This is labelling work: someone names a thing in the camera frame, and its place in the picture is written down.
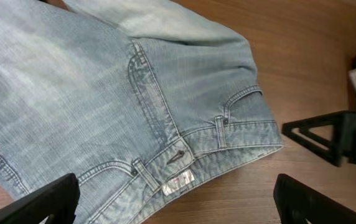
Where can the light blue denim shorts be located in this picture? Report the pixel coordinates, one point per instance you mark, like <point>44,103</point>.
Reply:
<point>142,100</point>

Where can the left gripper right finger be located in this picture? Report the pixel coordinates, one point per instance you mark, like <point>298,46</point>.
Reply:
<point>300,204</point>

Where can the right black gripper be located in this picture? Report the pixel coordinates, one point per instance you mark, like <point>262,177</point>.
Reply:
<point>343,140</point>

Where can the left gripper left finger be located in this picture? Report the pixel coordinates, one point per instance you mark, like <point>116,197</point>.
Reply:
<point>54,203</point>

